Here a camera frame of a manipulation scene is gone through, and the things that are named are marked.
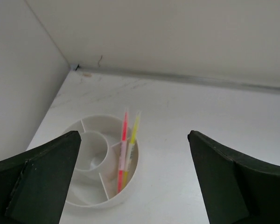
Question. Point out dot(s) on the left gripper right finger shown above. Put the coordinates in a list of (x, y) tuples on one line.
[(236, 188)]

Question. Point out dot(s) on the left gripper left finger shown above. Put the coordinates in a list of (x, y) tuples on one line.
[(34, 184)]

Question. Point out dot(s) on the pink clear pen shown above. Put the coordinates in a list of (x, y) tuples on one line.
[(122, 157)]

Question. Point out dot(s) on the yellow clear pen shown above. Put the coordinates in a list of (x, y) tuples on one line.
[(129, 154)]

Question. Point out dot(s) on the white round divided container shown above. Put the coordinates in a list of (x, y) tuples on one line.
[(94, 181)]

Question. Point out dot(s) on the aluminium frame rail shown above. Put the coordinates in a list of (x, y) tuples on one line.
[(176, 78)]

